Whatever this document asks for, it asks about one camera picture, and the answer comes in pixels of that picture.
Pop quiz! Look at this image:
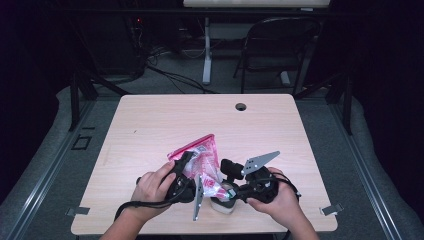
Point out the pink printed clear plastic bag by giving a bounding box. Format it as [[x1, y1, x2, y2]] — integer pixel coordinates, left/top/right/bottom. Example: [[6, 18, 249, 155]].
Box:
[[166, 133, 233, 203]]

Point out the aluminium floor rail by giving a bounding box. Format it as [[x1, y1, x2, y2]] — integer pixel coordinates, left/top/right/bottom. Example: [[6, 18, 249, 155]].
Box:
[[6, 99, 98, 240], [328, 99, 404, 240]]

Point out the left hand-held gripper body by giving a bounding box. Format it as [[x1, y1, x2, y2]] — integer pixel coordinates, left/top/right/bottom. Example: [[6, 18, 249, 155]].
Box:
[[166, 174, 205, 222]]

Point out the black metal frame stand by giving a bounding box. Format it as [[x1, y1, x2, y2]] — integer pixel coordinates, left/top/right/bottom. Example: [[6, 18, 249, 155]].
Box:
[[68, 66, 131, 133], [293, 69, 354, 136]]

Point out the black folding chair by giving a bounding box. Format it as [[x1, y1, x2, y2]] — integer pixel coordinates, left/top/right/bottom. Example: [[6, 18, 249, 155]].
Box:
[[232, 16, 323, 96]]

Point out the person's right hand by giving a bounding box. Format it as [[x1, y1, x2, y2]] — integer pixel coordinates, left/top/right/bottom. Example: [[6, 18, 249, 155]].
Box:
[[246, 167, 301, 228]]

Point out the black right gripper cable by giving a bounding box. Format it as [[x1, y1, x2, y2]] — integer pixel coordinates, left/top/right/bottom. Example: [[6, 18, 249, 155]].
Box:
[[266, 171, 303, 198]]

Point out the black tape square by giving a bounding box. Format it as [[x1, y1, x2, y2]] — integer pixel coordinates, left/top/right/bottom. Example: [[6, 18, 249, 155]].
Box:
[[70, 134, 93, 151]]

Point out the bundle of floor cables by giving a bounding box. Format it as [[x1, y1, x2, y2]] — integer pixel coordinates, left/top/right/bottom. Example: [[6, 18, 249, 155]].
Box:
[[144, 46, 218, 95]]

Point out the person's left hand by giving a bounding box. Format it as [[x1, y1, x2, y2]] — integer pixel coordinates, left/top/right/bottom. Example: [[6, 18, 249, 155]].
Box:
[[131, 160, 177, 218]]

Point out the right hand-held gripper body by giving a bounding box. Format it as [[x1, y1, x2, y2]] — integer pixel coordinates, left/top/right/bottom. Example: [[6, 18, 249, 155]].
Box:
[[240, 150, 281, 204]]

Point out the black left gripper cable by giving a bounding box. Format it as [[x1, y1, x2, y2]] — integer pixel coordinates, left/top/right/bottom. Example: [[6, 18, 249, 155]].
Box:
[[114, 176, 189, 222]]

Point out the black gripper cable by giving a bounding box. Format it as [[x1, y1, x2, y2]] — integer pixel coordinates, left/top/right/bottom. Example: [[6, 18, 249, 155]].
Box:
[[114, 176, 189, 222], [266, 171, 303, 198]]

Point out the grey tape piece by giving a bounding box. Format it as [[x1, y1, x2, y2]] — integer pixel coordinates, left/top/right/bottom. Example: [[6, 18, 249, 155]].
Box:
[[65, 206, 91, 217], [319, 203, 344, 217]]

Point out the clear glass jar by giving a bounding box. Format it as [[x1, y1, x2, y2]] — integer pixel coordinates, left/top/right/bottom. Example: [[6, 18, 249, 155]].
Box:
[[209, 181, 237, 215]]

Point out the dark computer tower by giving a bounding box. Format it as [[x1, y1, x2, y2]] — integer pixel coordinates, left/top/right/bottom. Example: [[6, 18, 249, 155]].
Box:
[[89, 16, 146, 76]]

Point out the white desk leg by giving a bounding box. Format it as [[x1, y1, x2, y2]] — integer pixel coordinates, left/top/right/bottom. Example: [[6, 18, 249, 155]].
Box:
[[279, 70, 292, 87], [202, 16, 213, 86]]

